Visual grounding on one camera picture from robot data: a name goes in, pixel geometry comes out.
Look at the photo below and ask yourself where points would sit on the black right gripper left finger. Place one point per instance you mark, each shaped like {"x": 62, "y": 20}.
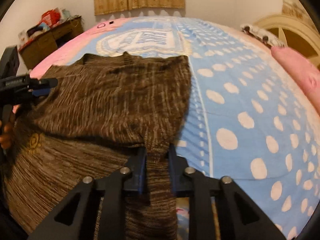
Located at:
{"x": 95, "y": 208}

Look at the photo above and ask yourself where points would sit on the beige curtain by headboard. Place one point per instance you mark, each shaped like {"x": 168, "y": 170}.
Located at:
{"x": 295, "y": 9}

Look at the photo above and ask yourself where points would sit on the dark wooden desk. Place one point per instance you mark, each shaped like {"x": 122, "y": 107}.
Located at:
{"x": 40, "y": 47}

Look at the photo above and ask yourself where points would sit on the black folding chair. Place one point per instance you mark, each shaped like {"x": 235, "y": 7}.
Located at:
{"x": 9, "y": 63}

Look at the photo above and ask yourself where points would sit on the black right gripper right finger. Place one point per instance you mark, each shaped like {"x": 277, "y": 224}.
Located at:
{"x": 218, "y": 208}

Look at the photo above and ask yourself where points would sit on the pink pillow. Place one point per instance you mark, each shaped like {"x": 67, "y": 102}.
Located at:
{"x": 303, "y": 72}

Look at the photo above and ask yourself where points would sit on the pink and blue bedspread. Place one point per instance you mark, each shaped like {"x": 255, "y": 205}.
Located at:
{"x": 247, "y": 118}

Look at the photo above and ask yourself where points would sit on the brown knitted sweater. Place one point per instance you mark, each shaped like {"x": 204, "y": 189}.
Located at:
{"x": 102, "y": 109}

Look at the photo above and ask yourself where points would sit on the cream wooden headboard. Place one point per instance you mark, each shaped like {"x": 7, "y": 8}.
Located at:
{"x": 294, "y": 34}

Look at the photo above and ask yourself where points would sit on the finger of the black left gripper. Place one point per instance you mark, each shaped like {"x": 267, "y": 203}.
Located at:
{"x": 41, "y": 92}
{"x": 46, "y": 83}

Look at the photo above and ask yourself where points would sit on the person's left hand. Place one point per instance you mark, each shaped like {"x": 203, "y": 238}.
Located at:
{"x": 7, "y": 136}

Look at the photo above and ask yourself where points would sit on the red gift box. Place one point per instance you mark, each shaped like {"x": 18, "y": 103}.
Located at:
{"x": 50, "y": 18}

